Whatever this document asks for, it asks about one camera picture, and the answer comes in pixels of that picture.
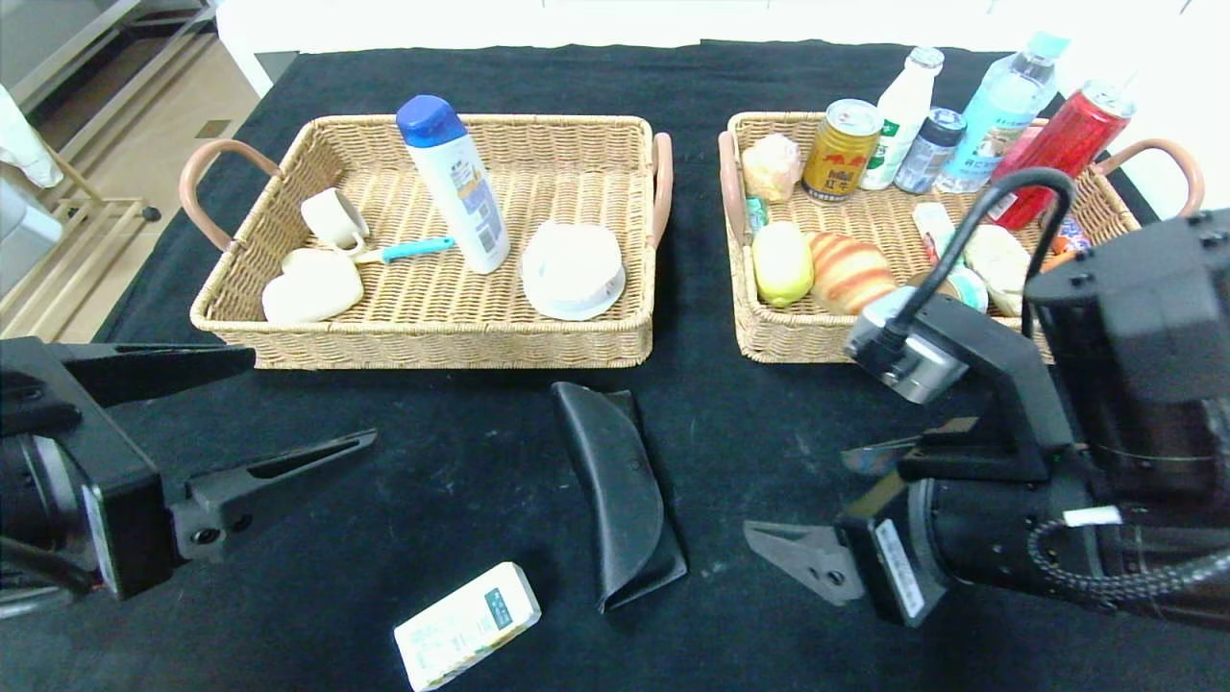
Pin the white milk bottle green label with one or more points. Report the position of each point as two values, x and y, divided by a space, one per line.
898 122

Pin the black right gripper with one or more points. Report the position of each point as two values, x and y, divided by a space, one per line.
890 567

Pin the white furniture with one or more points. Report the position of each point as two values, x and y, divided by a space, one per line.
279 29

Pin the grey metal shelf frame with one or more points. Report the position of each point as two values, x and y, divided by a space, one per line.
72 53

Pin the pale ridged bread loaf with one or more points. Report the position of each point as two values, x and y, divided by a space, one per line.
999 259

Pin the silver can with green label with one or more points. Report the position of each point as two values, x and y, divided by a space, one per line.
971 286

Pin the yellow lemon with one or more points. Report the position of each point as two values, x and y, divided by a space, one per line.
783 264

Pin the white box with green label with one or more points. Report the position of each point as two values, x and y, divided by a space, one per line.
466 625

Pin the white hanging cloth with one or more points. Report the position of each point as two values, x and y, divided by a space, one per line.
24 144

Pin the green chewing gum pack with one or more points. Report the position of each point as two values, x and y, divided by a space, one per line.
756 213

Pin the white shampoo bottle blue cap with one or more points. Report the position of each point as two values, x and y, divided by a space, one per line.
461 192

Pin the white teacup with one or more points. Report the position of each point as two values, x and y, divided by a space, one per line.
572 253

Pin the tall red drink can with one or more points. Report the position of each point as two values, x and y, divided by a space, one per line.
1067 135

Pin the wooden wheeled rack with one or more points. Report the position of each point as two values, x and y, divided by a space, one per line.
82 255

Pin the pale grey rounded cover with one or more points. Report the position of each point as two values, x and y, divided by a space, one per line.
24 240

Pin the orange and blue candy roll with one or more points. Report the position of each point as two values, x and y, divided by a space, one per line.
1071 235

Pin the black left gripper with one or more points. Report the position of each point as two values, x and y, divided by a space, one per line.
123 527

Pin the cream heart-shaped box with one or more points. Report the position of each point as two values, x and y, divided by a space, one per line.
312 288

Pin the orange fruit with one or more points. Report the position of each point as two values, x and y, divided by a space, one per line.
1057 260

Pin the green and white snack pack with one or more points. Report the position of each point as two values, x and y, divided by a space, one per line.
930 226

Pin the small cream mug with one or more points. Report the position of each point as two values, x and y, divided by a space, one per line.
330 219

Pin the white round container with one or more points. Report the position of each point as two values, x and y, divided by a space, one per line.
577 311

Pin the black leather glasses case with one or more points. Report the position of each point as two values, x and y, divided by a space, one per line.
620 490

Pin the gold energy drink can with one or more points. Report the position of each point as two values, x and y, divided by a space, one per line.
839 156

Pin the pink and yellow cupcake toy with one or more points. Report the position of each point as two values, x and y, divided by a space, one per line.
772 168

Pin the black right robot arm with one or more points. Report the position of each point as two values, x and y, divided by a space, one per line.
1153 336

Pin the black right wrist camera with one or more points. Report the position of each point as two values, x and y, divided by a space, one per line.
922 370

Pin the clear water bottle blue cap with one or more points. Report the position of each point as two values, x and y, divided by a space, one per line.
999 112

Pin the striped brown croissant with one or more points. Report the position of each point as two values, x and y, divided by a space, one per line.
850 274

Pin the black right camera bracket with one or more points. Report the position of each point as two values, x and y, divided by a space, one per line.
1019 384

